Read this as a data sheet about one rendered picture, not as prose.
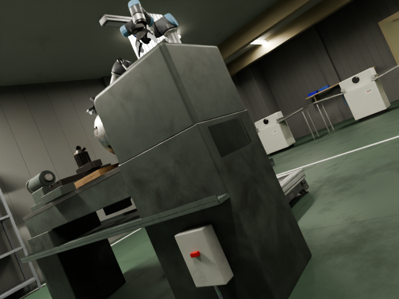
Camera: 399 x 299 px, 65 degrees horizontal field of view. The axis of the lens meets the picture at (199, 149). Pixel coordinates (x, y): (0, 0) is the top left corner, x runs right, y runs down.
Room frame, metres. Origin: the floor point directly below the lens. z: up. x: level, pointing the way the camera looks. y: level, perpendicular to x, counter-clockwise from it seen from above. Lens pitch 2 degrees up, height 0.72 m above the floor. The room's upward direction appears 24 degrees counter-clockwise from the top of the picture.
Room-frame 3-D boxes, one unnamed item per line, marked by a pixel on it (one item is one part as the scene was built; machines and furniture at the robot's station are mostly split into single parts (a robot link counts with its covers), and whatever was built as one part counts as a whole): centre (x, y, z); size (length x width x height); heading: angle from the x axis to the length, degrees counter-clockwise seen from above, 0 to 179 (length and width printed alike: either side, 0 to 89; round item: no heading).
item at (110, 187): (2.12, 0.67, 0.77); 2.10 x 0.34 x 0.18; 53
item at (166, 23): (2.31, -0.15, 1.54); 0.15 x 0.12 x 0.55; 70
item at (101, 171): (2.08, 0.61, 0.89); 0.36 x 0.30 x 0.04; 143
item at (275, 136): (8.63, -2.08, 0.51); 2.17 x 0.55 x 1.02; 50
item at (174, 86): (1.68, 0.05, 1.06); 0.59 x 0.48 x 0.39; 53
